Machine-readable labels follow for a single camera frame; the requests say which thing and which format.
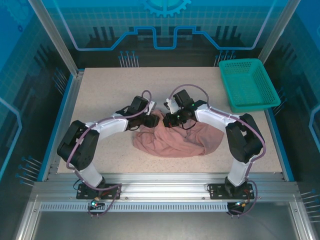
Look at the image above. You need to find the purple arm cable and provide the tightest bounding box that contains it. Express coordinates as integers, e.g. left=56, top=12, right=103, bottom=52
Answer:
left=66, top=89, right=154, bottom=219
left=169, top=83, right=266, bottom=219

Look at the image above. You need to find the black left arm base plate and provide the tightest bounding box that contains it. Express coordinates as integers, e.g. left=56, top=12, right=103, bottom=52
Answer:
left=76, top=183, right=123, bottom=200

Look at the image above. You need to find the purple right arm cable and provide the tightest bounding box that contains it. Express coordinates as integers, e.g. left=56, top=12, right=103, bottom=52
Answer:
left=169, top=83, right=266, bottom=219

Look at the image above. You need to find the small connector with LED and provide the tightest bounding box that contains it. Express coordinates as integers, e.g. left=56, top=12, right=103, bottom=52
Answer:
left=233, top=199, right=251, bottom=209
left=89, top=198, right=106, bottom=210

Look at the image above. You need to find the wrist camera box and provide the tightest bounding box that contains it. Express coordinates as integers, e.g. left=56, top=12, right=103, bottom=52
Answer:
left=146, top=100, right=158, bottom=116
left=163, top=98, right=180, bottom=114

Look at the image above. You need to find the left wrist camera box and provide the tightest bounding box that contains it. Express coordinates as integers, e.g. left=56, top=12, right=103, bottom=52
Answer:
left=146, top=100, right=158, bottom=116

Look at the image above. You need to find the blue table side trim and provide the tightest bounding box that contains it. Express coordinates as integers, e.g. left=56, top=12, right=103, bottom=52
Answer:
left=36, top=74, right=78, bottom=182
left=264, top=109, right=296, bottom=182

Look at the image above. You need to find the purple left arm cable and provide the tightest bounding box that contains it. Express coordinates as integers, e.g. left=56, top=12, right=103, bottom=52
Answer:
left=66, top=89, right=154, bottom=219

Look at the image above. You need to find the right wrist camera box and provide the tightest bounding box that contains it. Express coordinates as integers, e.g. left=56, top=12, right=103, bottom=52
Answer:
left=163, top=98, right=180, bottom=114

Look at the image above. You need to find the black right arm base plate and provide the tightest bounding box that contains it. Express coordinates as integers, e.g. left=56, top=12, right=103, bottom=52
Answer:
left=207, top=183, right=255, bottom=200

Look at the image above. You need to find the grey slotted cable duct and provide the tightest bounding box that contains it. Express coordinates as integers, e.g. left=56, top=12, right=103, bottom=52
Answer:
left=39, top=202, right=230, bottom=213

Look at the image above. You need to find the pink t-shirt with pixel print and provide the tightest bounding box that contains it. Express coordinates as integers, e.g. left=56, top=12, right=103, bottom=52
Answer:
left=132, top=113, right=225, bottom=158

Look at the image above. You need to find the aluminium frame post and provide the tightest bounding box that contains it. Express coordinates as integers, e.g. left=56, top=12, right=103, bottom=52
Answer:
left=257, top=0, right=302, bottom=66
left=27, top=0, right=80, bottom=76

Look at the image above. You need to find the teal plastic mesh basket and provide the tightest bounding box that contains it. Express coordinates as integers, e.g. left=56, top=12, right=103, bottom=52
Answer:
left=218, top=58, right=281, bottom=113

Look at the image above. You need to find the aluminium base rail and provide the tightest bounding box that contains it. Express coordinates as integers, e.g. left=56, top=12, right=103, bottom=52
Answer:
left=32, top=172, right=301, bottom=203

